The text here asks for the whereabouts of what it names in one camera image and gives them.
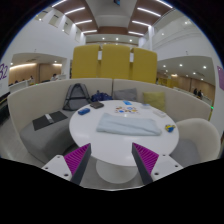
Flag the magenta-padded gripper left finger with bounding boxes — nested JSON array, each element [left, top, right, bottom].
[[41, 143, 92, 186]]

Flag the light blue towel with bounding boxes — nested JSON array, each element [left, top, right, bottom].
[[96, 112, 163, 137]]

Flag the yellow-green cushion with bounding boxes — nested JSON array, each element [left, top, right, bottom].
[[142, 91, 167, 113]]

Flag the dark wallet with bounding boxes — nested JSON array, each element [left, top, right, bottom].
[[89, 101, 105, 110]]

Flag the purple wall sign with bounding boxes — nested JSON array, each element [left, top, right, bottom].
[[216, 65, 224, 92]]

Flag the beige armchair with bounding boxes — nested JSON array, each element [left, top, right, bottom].
[[169, 117, 222, 168]]

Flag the yellow partition panel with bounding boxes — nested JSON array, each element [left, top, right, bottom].
[[129, 47, 158, 84], [99, 44, 132, 80], [71, 44, 101, 80]]

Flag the ceiling strip lights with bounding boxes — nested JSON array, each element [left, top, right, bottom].
[[49, 0, 174, 38]]

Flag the colourful sticker sheet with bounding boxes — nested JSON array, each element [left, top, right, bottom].
[[114, 105, 139, 115]]

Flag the curved beige sofa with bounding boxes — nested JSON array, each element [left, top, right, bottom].
[[7, 78, 213, 164]]

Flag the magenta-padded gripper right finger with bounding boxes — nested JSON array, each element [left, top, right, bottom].
[[131, 142, 184, 186]]

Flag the dark blue bag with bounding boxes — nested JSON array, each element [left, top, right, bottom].
[[90, 89, 114, 103]]

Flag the flat white box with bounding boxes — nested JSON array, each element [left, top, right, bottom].
[[152, 109, 167, 118]]

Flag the grey backpack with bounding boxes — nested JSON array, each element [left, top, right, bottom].
[[62, 83, 92, 112]]

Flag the small clear blue box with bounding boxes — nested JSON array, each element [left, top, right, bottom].
[[139, 102, 152, 110]]

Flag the grey cushion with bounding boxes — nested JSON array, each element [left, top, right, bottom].
[[113, 87, 138, 102]]

